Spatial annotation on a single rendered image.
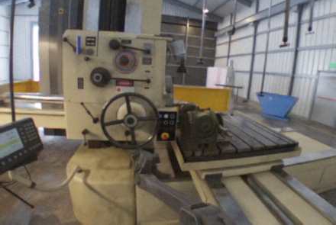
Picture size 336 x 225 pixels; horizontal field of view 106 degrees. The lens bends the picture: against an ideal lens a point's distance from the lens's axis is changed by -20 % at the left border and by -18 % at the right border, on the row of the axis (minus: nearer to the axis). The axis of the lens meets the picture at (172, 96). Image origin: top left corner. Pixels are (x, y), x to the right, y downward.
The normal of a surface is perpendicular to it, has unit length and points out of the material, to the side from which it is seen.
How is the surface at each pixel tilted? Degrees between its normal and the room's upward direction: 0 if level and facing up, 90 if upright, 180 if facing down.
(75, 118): 90
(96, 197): 90
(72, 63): 90
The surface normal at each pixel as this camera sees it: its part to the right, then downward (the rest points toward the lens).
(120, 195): 0.18, 0.18
